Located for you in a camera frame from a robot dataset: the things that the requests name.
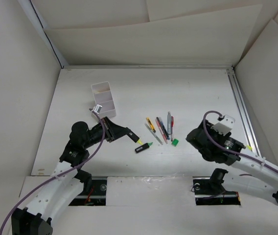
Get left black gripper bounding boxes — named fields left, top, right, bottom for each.
left=83, top=117, right=130, bottom=149

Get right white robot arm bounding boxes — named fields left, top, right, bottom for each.
left=186, top=121, right=278, bottom=206

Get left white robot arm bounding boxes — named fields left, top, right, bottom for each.
left=11, top=117, right=139, bottom=235

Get black green highlighter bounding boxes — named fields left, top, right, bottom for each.
left=135, top=142, right=153, bottom=154

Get clear green pen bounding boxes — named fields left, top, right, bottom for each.
left=144, top=123, right=163, bottom=145

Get yellow utility knife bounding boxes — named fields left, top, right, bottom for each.
left=146, top=117, right=156, bottom=133

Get clear pink pen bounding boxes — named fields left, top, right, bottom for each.
left=155, top=118, right=168, bottom=144

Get black blue pen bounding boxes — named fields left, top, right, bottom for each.
left=156, top=117, right=170, bottom=140

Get green highlighter cap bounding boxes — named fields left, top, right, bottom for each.
left=171, top=139, right=179, bottom=146

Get light blue mechanical pencil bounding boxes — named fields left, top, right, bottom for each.
left=167, top=112, right=172, bottom=135

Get clear red pen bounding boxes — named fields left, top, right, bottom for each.
left=170, top=116, right=174, bottom=141

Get white three-compartment organizer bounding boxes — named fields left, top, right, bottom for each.
left=91, top=81, right=116, bottom=118

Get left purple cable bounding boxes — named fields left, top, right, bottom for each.
left=0, top=109, right=105, bottom=235

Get purple cable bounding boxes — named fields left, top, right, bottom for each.
left=0, top=109, right=105, bottom=235
left=202, top=111, right=278, bottom=183

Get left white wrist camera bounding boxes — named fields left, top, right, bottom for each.
left=90, top=104, right=103, bottom=114

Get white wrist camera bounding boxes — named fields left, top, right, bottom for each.
left=90, top=104, right=103, bottom=114
left=211, top=115, right=235, bottom=136

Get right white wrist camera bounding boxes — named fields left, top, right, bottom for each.
left=211, top=115, right=235, bottom=136

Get aluminium rail right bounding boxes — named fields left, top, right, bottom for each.
left=226, top=67, right=261, bottom=156

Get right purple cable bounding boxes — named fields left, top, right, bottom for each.
left=202, top=111, right=278, bottom=183

